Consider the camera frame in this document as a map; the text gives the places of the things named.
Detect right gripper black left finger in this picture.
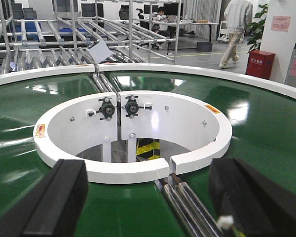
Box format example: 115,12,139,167
0,159,88,237

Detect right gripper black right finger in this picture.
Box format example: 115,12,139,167
209,158,296,237

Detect metal roller rack shelf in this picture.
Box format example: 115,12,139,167
0,0,177,75

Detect steel conveyor rollers near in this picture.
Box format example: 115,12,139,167
155,173,224,237

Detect steel conveyor rollers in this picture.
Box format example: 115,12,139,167
155,173,224,237
92,73,118,93

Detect left black bearing block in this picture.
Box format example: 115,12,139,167
96,97,115,121

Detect black bearing block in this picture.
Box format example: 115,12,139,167
96,97,115,121
124,95,139,119

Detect white outer conveyor rim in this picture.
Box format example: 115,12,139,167
0,63,296,99

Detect right black bearing block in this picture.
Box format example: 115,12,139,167
124,95,139,119

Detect steel conveyor rollers far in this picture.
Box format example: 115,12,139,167
92,73,118,93

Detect red fire extinguisher cabinet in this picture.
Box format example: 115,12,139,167
245,50,276,79

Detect white control box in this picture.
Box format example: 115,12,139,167
86,40,113,63

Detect black floor crate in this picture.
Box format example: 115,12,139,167
196,42,213,52

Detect white rolling cart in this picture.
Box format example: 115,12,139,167
217,20,245,43

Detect green potted plant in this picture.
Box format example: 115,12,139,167
247,3,268,51

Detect walking person in white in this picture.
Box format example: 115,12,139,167
219,0,253,69

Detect seated person at desk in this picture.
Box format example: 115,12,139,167
151,6,170,37

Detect office desk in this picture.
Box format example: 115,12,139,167
167,21,218,53

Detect white inner conveyor ring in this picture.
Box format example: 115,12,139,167
33,90,233,185

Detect pink wall notice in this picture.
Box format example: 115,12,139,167
271,15,291,32

